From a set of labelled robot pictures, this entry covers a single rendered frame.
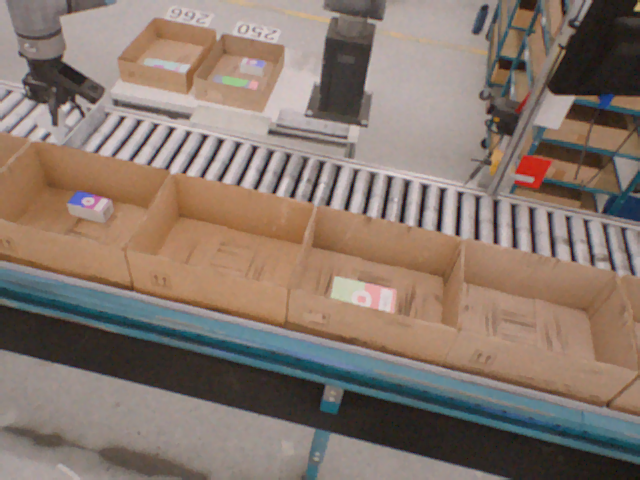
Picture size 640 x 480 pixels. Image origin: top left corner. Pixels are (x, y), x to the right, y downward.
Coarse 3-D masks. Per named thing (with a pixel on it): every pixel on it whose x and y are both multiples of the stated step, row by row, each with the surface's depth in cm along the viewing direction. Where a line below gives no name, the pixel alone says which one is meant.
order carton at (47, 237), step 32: (32, 160) 150; (64, 160) 152; (96, 160) 149; (0, 192) 140; (32, 192) 153; (64, 192) 159; (96, 192) 158; (128, 192) 156; (0, 224) 129; (32, 224) 149; (64, 224) 150; (96, 224) 153; (128, 224) 153; (0, 256) 139; (32, 256) 136; (64, 256) 133; (96, 256) 131; (128, 288) 138
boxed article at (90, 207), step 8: (80, 192) 154; (72, 200) 151; (80, 200) 152; (88, 200) 152; (96, 200) 152; (104, 200) 153; (72, 208) 151; (80, 208) 150; (88, 208) 150; (96, 208) 150; (104, 208) 151; (112, 208) 155; (80, 216) 153; (88, 216) 152; (96, 216) 151; (104, 216) 152
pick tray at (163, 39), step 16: (144, 32) 235; (160, 32) 246; (176, 32) 245; (192, 32) 244; (208, 32) 242; (128, 48) 224; (144, 48) 238; (160, 48) 242; (176, 48) 243; (192, 48) 245; (208, 48) 235; (128, 64) 217; (144, 64) 215; (192, 64) 220; (128, 80) 222; (144, 80) 221; (160, 80) 219; (176, 80) 218; (192, 80) 224
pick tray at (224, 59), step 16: (224, 48) 244; (240, 48) 243; (256, 48) 241; (272, 48) 240; (208, 64) 228; (224, 64) 239; (272, 64) 243; (208, 80) 213; (256, 80) 233; (272, 80) 225; (208, 96) 218; (224, 96) 217; (240, 96) 215; (256, 96) 214
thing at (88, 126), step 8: (96, 112) 202; (104, 112) 207; (88, 120) 197; (96, 120) 203; (80, 128) 193; (88, 128) 199; (96, 128) 204; (72, 136) 190; (80, 136) 195; (88, 136) 200; (64, 144) 186; (72, 144) 191; (80, 144) 196
